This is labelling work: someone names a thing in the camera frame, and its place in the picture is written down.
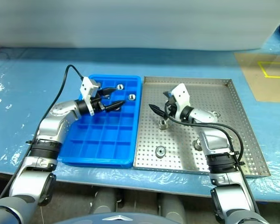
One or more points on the perforated metal tray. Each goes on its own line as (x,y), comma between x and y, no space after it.
(177,140)

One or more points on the yellow tape outline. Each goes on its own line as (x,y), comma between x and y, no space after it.
(262,69)

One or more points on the blue compartment tray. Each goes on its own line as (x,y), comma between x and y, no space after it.
(107,140)

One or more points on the brown cardboard sheet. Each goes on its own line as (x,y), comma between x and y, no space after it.
(259,91)

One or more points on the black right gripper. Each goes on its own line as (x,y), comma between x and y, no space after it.
(171,107)

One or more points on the dark blue robot torso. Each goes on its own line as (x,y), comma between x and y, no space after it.
(95,220)

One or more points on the grey rounded cylinder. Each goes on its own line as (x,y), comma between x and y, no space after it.
(105,200)
(172,205)

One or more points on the blue plastic table cover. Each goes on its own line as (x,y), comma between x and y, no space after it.
(25,93)

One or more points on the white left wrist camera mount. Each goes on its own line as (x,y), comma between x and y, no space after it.
(87,86)

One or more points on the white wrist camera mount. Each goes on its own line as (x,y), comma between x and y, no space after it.
(182,94)
(87,86)

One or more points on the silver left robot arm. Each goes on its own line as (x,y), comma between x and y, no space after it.
(53,126)

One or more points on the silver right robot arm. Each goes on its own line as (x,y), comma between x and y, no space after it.
(214,140)

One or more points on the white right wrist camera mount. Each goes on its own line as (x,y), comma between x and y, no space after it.
(182,94)

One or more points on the metal nut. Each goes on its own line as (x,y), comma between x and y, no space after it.
(160,151)
(197,143)
(215,114)
(162,123)
(119,87)
(131,97)

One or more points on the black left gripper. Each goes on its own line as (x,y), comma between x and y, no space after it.
(97,102)

